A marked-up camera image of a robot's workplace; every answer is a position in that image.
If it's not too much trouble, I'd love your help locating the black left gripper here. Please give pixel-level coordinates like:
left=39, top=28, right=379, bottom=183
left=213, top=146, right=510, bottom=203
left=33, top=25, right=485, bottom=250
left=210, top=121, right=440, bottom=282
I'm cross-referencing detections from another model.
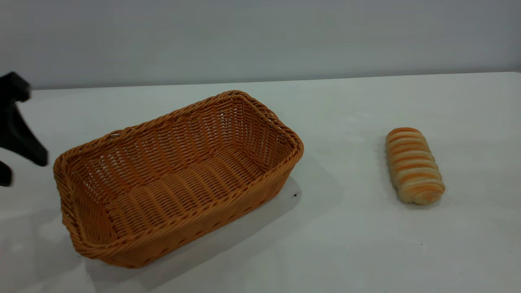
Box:
left=0, top=72, right=49, bottom=187

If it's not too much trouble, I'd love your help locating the orange woven wicker basket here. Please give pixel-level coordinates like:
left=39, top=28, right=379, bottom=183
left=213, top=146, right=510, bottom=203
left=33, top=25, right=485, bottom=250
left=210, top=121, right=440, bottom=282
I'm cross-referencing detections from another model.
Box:
left=53, top=90, right=304, bottom=269

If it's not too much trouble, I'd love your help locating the striped oblong bread roll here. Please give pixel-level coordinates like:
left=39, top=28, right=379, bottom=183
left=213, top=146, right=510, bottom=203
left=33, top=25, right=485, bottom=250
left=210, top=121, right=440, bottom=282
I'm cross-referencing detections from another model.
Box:
left=385, top=127, right=445, bottom=206

